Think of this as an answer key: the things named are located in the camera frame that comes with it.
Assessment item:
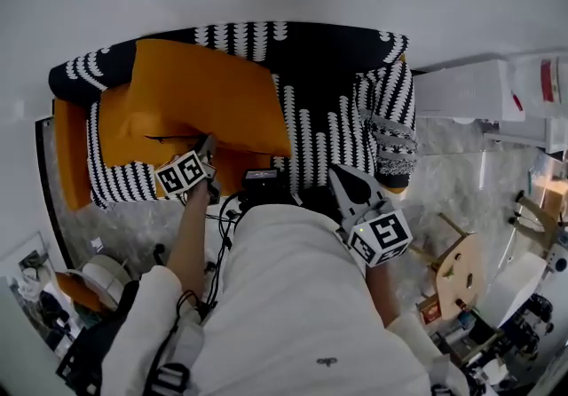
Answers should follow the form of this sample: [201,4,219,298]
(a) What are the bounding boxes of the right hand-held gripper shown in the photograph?
[328,164,414,269]

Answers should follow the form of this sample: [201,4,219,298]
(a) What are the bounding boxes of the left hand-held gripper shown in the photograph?
[154,134,222,204]

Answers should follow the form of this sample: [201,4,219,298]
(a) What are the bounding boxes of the orange sofa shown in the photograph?
[47,20,421,212]

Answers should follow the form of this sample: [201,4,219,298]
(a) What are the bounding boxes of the person's right forearm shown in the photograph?
[366,258,400,329]

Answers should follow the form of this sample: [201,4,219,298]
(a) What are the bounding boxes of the person's left forearm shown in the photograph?
[166,183,212,302]

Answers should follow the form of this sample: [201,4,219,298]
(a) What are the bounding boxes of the black white patterned sofa cover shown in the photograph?
[47,20,421,211]

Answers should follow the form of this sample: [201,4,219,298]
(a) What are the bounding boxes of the person's black trousers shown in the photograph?
[217,183,343,226]

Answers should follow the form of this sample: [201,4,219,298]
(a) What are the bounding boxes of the black waist device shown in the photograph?
[241,167,280,191]

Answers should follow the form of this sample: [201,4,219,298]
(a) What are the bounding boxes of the wooden side table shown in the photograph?
[410,211,487,322]

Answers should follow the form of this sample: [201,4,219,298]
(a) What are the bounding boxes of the red box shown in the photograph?
[419,298,443,327]

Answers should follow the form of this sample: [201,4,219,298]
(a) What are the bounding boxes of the white round roll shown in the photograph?
[66,254,134,311]

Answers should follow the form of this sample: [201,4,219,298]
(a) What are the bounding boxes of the black-framed board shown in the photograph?
[35,116,76,271]

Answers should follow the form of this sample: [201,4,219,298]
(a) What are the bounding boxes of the wooden stand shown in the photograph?
[508,189,568,253]

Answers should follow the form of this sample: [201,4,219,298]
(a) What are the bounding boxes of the white sink cabinet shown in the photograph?
[483,116,568,154]

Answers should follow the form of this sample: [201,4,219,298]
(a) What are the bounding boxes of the white box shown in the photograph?
[481,251,549,329]

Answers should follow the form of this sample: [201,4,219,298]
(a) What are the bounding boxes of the orange bag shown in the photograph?
[55,272,107,313]

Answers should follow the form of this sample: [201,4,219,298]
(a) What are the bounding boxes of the dark equipment pile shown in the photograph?
[461,291,556,386]

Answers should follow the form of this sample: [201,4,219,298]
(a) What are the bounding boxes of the plastic-wrapped white appliance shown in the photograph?
[505,47,568,115]

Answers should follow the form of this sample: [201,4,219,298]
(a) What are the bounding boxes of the black bag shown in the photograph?
[55,281,138,396]

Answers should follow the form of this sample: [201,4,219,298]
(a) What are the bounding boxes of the black cable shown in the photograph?
[177,192,249,320]

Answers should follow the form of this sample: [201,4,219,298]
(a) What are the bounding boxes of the black arm strap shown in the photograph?
[146,362,192,396]
[428,353,454,396]

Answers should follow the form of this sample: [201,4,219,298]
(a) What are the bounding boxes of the white round camera device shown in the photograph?
[545,234,568,273]

